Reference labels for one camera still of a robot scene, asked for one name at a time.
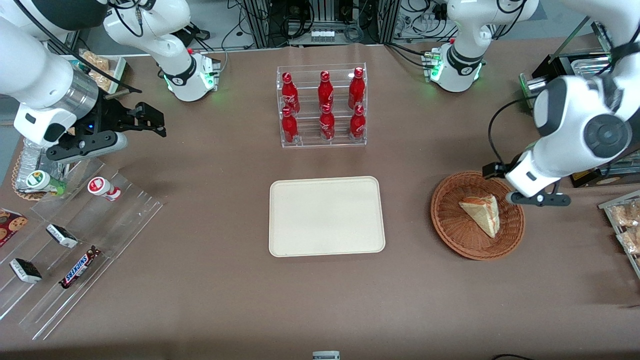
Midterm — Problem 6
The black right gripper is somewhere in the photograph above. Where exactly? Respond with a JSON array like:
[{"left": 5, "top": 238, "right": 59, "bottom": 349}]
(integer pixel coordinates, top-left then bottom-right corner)
[{"left": 88, "top": 99, "right": 167, "bottom": 138}]

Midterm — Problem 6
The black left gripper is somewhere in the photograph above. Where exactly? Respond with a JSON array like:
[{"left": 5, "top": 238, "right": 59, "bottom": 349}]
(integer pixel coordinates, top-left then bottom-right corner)
[{"left": 482, "top": 161, "right": 513, "bottom": 179}]

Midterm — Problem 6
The triangular sandwich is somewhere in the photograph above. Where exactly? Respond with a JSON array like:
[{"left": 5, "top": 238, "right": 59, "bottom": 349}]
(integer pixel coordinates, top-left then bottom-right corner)
[{"left": 458, "top": 194, "right": 501, "bottom": 239}]

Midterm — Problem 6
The white bread tray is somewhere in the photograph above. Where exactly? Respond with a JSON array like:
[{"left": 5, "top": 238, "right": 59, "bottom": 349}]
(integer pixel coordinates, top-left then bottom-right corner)
[{"left": 65, "top": 49, "right": 127, "bottom": 95}]

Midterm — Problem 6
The brown wicker basket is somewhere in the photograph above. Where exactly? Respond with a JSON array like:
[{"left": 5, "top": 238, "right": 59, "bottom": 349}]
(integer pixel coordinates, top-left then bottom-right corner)
[{"left": 431, "top": 171, "right": 526, "bottom": 261}]

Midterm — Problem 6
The grey snack tray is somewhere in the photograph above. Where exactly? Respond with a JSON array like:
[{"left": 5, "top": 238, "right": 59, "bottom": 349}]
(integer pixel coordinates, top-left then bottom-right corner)
[{"left": 598, "top": 189, "right": 640, "bottom": 279}]

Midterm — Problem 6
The beige plastic tray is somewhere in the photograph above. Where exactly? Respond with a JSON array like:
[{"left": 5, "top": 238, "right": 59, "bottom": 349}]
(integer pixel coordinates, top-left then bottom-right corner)
[{"left": 269, "top": 176, "right": 386, "bottom": 258}]

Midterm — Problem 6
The packed brown bread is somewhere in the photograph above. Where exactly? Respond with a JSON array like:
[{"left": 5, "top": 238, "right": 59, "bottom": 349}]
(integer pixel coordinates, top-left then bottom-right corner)
[{"left": 80, "top": 50, "right": 112, "bottom": 92}]

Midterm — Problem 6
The red white yogurt bottle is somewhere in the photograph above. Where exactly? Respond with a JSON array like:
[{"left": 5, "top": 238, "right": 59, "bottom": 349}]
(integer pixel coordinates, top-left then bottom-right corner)
[{"left": 87, "top": 176, "right": 122, "bottom": 202}]

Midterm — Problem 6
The clear acrylic stepped shelf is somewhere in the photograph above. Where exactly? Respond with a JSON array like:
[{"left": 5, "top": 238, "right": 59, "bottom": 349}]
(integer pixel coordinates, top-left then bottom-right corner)
[{"left": 0, "top": 159, "right": 164, "bottom": 342}]

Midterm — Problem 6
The clear plastic container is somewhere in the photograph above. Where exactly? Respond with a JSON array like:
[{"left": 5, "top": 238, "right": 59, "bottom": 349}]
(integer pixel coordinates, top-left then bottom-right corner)
[{"left": 20, "top": 137, "right": 68, "bottom": 183}]

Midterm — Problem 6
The black fryer appliance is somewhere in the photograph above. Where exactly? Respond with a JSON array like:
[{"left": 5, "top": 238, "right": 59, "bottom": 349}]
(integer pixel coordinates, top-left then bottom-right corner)
[{"left": 519, "top": 50, "right": 640, "bottom": 189}]

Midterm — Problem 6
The green white yogurt bottle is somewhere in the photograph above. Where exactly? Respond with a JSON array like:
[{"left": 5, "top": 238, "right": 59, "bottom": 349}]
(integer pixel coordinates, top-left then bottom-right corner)
[{"left": 26, "top": 170, "right": 67, "bottom": 197}]

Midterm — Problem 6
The packed fried snack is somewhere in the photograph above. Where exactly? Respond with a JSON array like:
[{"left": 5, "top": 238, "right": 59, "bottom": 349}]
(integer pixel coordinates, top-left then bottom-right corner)
[
  {"left": 610, "top": 200, "right": 640, "bottom": 228},
  {"left": 617, "top": 227, "right": 640, "bottom": 256}
]

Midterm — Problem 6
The small wicker mat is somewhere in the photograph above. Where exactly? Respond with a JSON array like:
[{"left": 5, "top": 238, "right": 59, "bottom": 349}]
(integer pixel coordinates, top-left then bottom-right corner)
[{"left": 11, "top": 150, "right": 56, "bottom": 202}]

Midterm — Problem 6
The steel fryer pan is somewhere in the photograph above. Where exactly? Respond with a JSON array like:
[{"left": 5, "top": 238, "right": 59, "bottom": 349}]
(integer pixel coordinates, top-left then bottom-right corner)
[{"left": 571, "top": 56, "right": 615, "bottom": 77}]

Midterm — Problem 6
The red cola bottle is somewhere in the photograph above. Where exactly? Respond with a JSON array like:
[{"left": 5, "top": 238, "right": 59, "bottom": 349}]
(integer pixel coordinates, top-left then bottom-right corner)
[
  {"left": 319, "top": 103, "right": 336, "bottom": 142},
  {"left": 348, "top": 67, "right": 366, "bottom": 110},
  {"left": 349, "top": 104, "right": 366, "bottom": 141},
  {"left": 318, "top": 70, "right": 335, "bottom": 108},
  {"left": 281, "top": 106, "right": 299, "bottom": 145},
  {"left": 281, "top": 72, "right": 301, "bottom": 115}
]

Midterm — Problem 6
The black white snack bar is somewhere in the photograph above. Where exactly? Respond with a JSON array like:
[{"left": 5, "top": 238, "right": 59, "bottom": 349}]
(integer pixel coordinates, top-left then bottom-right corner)
[
  {"left": 9, "top": 258, "right": 43, "bottom": 285},
  {"left": 46, "top": 223, "right": 79, "bottom": 250}
]

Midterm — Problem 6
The aluminium equipment rack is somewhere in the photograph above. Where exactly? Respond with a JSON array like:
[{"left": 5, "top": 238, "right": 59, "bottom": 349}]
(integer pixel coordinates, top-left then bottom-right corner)
[{"left": 242, "top": 0, "right": 401, "bottom": 49}]

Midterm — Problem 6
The snickers chocolate bar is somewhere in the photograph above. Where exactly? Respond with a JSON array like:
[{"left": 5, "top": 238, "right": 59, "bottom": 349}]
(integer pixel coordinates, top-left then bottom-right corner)
[{"left": 58, "top": 245, "right": 102, "bottom": 290}]

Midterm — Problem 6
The clear acrylic bottle rack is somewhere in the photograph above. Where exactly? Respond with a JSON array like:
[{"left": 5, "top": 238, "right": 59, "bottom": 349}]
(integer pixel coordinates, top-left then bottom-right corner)
[{"left": 276, "top": 63, "right": 368, "bottom": 149}]

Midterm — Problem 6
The chocolate chip cookie pack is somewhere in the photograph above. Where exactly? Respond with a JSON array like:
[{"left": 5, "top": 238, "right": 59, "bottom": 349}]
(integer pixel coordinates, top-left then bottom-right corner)
[{"left": 0, "top": 208, "right": 29, "bottom": 248}]

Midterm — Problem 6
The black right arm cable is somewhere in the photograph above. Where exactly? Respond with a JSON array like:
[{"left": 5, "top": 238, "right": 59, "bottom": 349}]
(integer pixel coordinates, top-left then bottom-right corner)
[{"left": 14, "top": 0, "right": 143, "bottom": 94}]

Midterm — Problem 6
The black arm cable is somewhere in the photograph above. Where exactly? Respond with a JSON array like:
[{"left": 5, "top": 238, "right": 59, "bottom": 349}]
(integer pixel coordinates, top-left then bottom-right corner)
[
  {"left": 487, "top": 97, "right": 538, "bottom": 168},
  {"left": 14, "top": 0, "right": 143, "bottom": 94}
]

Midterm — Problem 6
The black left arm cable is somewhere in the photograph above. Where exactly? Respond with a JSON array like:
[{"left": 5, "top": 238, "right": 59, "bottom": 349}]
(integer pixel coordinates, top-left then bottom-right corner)
[{"left": 487, "top": 97, "right": 538, "bottom": 168}]

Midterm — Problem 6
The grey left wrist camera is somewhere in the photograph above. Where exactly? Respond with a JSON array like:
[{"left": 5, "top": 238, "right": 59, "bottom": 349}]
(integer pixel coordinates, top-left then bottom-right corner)
[{"left": 506, "top": 191, "right": 572, "bottom": 207}]

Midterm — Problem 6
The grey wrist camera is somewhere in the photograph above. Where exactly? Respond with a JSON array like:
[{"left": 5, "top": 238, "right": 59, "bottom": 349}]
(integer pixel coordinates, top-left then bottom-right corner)
[
  {"left": 46, "top": 131, "right": 128, "bottom": 164},
  {"left": 506, "top": 191, "right": 572, "bottom": 207}
]

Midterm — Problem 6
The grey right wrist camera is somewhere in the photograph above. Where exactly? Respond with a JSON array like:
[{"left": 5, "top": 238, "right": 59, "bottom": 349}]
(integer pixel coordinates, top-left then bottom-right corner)
[{"left": 46, "top": 131, "right": 128, "bottom": 164}]

